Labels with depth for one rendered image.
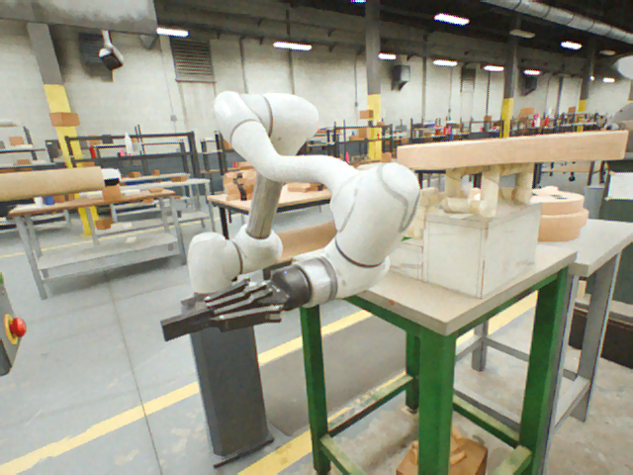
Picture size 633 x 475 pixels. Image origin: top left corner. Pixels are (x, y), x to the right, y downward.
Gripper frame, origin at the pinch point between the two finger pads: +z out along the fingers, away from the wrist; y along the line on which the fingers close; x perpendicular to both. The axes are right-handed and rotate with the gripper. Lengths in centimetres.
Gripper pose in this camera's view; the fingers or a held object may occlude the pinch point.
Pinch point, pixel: (186, 323)
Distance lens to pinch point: 55.9
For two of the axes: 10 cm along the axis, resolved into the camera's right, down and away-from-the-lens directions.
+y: -5.7, -3.4, 7.5
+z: -8.2, 2.2, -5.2
